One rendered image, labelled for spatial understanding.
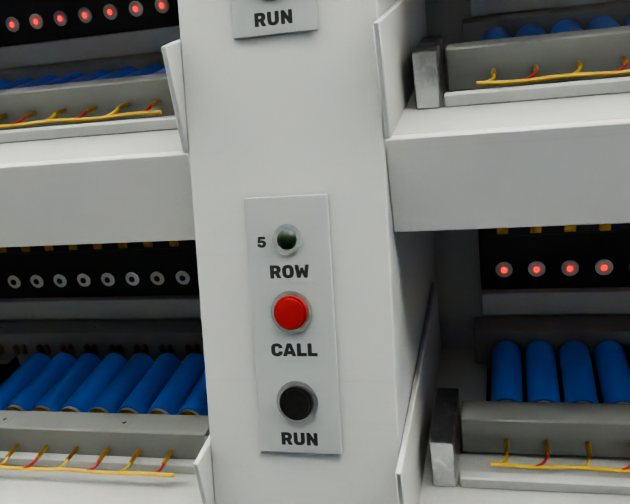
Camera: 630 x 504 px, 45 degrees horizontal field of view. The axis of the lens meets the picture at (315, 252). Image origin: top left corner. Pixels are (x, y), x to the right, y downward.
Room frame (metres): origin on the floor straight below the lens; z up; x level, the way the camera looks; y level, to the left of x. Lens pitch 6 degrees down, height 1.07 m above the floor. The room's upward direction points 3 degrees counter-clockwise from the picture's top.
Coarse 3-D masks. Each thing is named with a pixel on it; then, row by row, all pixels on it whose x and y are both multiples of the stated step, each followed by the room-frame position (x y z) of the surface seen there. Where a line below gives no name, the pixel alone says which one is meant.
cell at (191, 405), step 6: (204, 372) 0.48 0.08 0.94; (204, 378) 0.47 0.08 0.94; (198, 384) 0.47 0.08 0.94; (204, 384) 0.47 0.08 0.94; (192, 390) 0.47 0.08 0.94; (198, 390) 0.46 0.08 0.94; (204, 390) 0.46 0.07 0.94; (192, 396) 0.46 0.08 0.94; (198, 396) 0.46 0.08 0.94; (204, 396) 0.46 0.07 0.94; (186, 402) 0.45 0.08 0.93; (192, 402) 0.45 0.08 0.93; (198, 402) 0.45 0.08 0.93; (204, 402) 0.45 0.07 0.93; (180, 408) 0.45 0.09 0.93; (186, 408) 0.45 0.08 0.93; (192, 408) 0.45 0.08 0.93; (198, 408) 0.45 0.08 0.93; (204, 408) 0.45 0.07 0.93; (198, 414) 0.45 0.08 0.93; (204, 414) 0.45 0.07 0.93
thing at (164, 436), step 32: (0, 416) 0.46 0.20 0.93; (32, 416) 0.45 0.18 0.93; (64, 416) 0.45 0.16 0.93; (96, 416) 0.44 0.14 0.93; (128, 416) 0.44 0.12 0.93; (160, 416) 0.43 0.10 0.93; (192, 416) 0.43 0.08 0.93; (0, 448) 0.45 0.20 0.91; (32, 448) 0.45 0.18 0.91; (64, 448) 0.44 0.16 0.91; (96, 448) 0.43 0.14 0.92; (128, 448) 0.43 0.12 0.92; (160, 448) 0.42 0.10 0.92; (192, 448) 0.42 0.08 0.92
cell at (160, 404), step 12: (192, 360) 0.50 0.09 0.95; (180, 372) 0.49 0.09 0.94; (192, 372) 0.49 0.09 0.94; (168, 384) 0.47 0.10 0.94; (180, 384) 0.47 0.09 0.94; (192, 384) 0.48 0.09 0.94; (168, 396) 0.46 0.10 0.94; (180, 396) 0.47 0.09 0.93; (156, 408) 0.45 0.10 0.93; (168, 408) 0.45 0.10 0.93
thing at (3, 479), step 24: (0, 312) 0.59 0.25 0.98; (24, 312) 0.59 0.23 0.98; (48, 312) 0.58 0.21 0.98; (72, 312) 0.57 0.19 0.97; (96, 312) 0.57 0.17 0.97; (120, 312) 0.56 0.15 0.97; (144, 312) 0.56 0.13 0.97; (168, 312) 0.55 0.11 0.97; (192, 312) 0.55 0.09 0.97; (0, 360) 0.58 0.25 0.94; (24, 360) 0.57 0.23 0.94; (0, 480) 0.43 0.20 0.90; (24, 480) 0.43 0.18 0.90; (48, 480) 0.43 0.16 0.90; (72, 480) 0.42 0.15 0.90; (96, 480) 0.42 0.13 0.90; (120, 480) 0.42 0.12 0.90; (144, 480) 0.42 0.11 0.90; (168, 480) 0.41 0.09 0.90; (192, 480) 0.41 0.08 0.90
